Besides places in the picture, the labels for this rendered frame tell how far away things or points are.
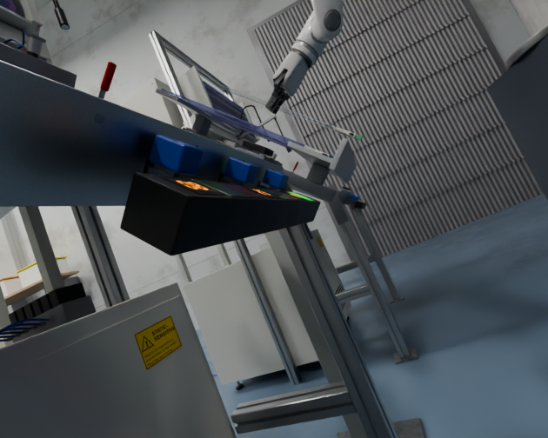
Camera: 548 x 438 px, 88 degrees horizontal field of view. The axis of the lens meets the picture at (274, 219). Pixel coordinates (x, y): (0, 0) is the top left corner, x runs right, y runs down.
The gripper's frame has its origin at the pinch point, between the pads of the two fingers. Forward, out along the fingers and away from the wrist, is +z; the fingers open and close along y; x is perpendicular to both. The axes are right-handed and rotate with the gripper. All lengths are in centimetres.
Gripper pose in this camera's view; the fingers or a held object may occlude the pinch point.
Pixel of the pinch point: (273, 104)
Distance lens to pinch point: 96.4
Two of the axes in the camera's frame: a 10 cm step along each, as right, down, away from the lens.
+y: -3.2, 0.3, -9.5
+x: 7.8, 5.8, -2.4
